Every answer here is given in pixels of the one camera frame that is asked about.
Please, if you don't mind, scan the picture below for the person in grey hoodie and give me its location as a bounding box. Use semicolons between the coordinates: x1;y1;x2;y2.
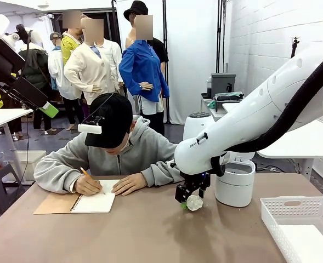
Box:
33;92;184;195

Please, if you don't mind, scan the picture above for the person's left forearm grey sleeve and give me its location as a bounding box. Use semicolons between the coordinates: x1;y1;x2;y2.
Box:
140;160;184;188

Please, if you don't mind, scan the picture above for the spiral notebook with brown cover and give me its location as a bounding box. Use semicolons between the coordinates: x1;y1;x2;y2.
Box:
33;179;121;215

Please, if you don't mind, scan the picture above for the yellow pencil with eraser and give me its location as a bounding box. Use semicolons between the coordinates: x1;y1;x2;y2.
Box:
80;166;106;195

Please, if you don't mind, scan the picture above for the bare tan mannequin torso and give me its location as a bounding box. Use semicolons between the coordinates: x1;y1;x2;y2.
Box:
124;19;139;49

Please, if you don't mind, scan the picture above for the mannequin in white shirt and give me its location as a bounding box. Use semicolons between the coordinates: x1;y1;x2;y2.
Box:
47;32;78;129

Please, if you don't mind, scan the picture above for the white table with white legs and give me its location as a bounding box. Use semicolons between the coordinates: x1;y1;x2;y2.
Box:
0;108;35;181

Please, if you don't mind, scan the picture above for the black bucket hat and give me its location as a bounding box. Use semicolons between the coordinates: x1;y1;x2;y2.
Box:
123;0;149;21

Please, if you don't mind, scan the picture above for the black camera stand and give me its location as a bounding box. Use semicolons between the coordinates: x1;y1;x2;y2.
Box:
291;36;301;59

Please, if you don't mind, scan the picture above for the black corrugated cable hose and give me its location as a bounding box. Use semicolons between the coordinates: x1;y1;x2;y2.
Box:
224;48;323;154

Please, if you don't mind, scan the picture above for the mannequin in dark green coat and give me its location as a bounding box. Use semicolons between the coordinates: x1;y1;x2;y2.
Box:
15;24;52;132

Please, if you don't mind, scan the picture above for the mannequin in yellow shirt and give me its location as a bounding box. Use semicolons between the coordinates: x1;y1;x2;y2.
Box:
60;10;82;66

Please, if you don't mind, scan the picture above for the white head-mounted camera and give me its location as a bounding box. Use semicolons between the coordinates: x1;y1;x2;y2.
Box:
77;115;105;135

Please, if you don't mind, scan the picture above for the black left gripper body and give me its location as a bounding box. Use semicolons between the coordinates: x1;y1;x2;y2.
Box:
0;41;27;83

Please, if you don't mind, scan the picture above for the mannequin in blue shirt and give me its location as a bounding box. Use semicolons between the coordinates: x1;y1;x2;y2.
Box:
118;13;170;140

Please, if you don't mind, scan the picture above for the grey plastic box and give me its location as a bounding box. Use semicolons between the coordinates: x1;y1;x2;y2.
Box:
210;73;236;99

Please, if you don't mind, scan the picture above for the white photo backdrop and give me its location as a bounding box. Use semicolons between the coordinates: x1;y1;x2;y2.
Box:
116;0;225;125

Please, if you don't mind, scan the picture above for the white paper ball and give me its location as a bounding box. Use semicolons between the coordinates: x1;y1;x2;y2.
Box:
186;195;205;211

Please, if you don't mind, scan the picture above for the white perforated plastic basket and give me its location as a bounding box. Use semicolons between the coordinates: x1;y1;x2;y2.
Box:
259;196;323;263

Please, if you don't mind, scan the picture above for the white storage bin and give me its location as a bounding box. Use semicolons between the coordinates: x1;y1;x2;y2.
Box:
6;150;47;183

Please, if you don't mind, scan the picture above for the mannequin in cream jacket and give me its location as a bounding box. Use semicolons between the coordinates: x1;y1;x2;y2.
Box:
64;18;123;105

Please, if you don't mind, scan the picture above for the person's left hand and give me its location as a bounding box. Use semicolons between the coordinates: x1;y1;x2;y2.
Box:
111;173;149;197

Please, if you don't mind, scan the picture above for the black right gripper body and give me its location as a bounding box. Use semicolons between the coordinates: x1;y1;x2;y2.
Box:
179;171;212;192

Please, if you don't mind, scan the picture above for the white lidded trash bin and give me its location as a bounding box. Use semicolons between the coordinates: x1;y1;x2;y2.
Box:
214;152;257;208

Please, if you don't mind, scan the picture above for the person's right hand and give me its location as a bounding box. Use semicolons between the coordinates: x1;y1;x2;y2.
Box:
73;175;103;197

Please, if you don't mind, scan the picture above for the black baseball cap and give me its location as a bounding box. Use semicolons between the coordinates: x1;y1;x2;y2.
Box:
84;92;134;149

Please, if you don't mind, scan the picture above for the person's right forearm grey sleeve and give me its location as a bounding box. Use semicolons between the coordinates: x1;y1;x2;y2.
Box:
33;152;80;194

